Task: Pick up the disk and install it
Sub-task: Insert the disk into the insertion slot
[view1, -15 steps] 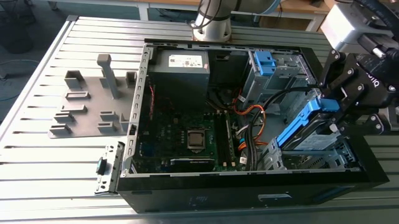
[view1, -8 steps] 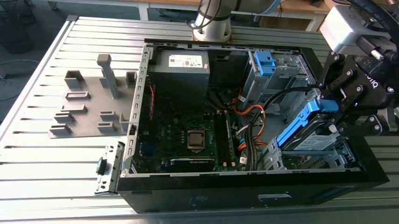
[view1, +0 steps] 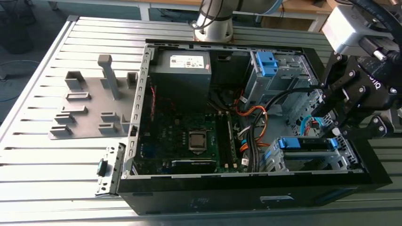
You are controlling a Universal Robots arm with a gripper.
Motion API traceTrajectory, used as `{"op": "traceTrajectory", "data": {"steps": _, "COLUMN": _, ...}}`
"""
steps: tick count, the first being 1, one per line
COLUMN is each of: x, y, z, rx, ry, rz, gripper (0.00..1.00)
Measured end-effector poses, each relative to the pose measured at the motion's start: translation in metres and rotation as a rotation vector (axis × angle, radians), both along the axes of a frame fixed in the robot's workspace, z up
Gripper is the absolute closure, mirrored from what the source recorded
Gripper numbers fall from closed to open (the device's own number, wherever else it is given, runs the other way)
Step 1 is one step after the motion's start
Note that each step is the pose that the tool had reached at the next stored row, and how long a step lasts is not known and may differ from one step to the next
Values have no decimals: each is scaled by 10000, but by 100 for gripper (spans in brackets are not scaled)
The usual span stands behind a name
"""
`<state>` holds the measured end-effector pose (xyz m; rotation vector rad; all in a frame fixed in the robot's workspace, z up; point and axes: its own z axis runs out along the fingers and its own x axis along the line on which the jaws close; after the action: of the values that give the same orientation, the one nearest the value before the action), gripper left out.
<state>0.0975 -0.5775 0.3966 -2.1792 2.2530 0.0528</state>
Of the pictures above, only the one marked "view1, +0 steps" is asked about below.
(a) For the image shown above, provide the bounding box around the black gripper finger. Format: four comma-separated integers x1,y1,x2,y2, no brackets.
314,53,361,117
319,103,395,139

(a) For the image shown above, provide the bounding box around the blue data wire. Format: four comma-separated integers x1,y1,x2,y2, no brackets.
301,114,322,137

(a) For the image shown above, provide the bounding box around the hard disk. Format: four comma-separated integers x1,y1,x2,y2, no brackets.
278,137,341,152

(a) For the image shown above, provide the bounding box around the silver disk bay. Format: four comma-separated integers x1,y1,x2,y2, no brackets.
265,136,367,173

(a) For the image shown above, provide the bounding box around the silver optical drive cage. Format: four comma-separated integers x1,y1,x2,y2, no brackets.
243,49,317,115

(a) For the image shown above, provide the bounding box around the blue plastic drive latch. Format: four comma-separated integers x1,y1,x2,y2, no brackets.
255,51,279,77

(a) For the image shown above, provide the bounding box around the black RAM slot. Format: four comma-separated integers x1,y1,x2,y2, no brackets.
227,112,238,168
218,112,228,168

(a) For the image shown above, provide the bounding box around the silver power supply unit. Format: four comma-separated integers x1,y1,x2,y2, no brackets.
148,50,211,104

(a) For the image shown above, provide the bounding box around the silver CPU in socket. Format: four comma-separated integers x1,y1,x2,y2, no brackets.
188,131,208,152

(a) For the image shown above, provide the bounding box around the black PC case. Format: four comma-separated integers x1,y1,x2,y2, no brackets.
116,38,393,216

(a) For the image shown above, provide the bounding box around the black graphics card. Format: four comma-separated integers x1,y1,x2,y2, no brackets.
171,159,218,174

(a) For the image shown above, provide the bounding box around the green motherboard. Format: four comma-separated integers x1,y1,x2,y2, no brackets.
134,82,253,175

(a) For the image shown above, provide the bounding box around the white-legged wooden desk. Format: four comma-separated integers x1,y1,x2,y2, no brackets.
47,0,329,32

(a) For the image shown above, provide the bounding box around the grey parts rack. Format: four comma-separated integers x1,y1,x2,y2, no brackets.
48,54,139,141

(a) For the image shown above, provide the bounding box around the black office chair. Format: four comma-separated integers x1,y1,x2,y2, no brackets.
0,0,38,55

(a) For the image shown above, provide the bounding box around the multicolour power wire black plug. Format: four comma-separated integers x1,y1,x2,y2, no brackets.
306,119,319,136

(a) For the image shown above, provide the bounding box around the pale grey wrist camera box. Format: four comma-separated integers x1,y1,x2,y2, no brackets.
319,4,395,55

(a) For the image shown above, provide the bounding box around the orange yellow wire bundle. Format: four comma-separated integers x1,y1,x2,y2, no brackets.
235,105,273,155

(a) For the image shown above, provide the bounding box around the red black twisted wire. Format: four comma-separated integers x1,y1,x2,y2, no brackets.
148,82,159,121

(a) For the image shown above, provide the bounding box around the silver card retention bracket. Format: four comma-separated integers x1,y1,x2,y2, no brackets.
95,142,127,197

